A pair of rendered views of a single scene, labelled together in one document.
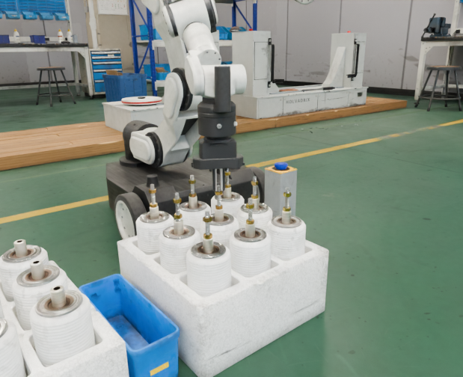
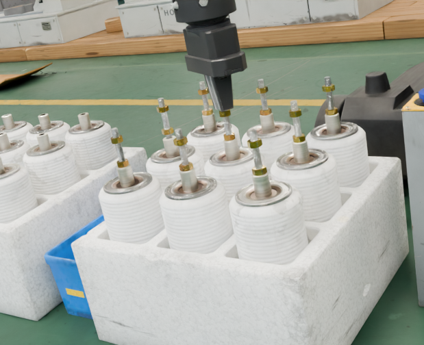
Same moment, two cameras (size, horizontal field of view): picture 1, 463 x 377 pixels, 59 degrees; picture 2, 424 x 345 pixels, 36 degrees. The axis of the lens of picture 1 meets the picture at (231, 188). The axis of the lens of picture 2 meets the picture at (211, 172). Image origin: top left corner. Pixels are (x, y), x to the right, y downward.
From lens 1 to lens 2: 111 cm
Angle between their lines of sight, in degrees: 70
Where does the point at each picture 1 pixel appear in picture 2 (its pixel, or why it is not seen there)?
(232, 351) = (129, 330)
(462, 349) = not seen: outside the picture
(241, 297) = (123, 262)
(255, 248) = (163, 207)
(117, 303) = not seen: hidden behind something
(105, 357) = not seen: outside the picture
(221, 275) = (113, 220)
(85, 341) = not seen: outside the picture
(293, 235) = (235, 217)
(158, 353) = (69, 274)
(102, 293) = not seen: hidden behind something
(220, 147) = (196, 40)
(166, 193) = (376, 107)
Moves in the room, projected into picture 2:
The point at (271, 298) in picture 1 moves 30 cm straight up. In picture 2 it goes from (177, 295) to (127, 88)
